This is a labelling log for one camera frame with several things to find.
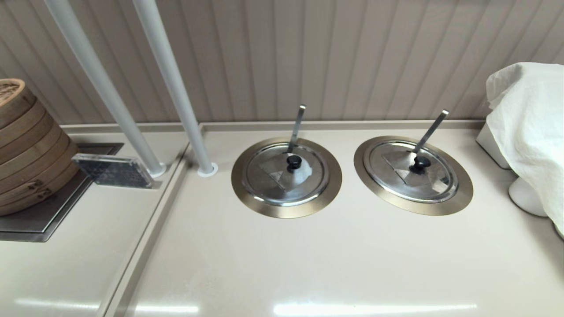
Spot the steel ladle handle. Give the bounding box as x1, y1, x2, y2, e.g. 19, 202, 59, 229
287, 105, 307, 154
412, 110, 450, 155

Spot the steel hinged lid black knob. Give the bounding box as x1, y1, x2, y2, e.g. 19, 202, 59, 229
364, 141, 459, 204
242, 142, 330, 206

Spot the grey metal pole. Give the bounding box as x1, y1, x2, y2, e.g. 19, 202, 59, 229
44, 0, 164, 173
132, 0, 215, 172

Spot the clear acrylic sign holder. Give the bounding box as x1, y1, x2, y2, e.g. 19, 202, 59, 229
72, 153, 162, 190

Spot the white box appliance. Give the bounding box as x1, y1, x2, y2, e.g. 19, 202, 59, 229
475, 123, 512, 170

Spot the white round base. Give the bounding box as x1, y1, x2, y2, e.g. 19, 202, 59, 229
508, 176, 549, 217

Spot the bamboo steamer stack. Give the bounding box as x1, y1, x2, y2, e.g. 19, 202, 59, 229
0, 78, 80, 217

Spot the recessed steel tray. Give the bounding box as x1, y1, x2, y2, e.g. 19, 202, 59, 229
0, 143, 124, 243

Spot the white cloth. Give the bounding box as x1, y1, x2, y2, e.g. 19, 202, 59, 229
486, 62, 564, 235

